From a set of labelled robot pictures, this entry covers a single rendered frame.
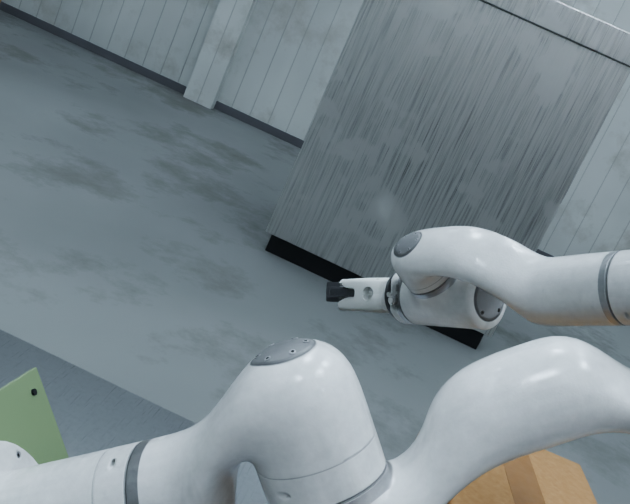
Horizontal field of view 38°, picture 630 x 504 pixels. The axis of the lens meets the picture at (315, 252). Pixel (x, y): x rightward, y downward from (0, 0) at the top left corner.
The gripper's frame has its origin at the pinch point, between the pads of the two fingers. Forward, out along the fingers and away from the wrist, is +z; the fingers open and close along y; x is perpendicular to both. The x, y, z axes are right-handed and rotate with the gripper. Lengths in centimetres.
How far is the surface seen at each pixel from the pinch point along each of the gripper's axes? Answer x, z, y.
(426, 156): 78, 255, 279
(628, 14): 262, 361, 641
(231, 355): -30, 220, 127
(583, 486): -25.8, -35.8, 16.4
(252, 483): -31.9, 10.8, -7.5
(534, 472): -23.6, -33.1, 8.7
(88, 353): -28, 211, 57
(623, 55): 132, 166, 335
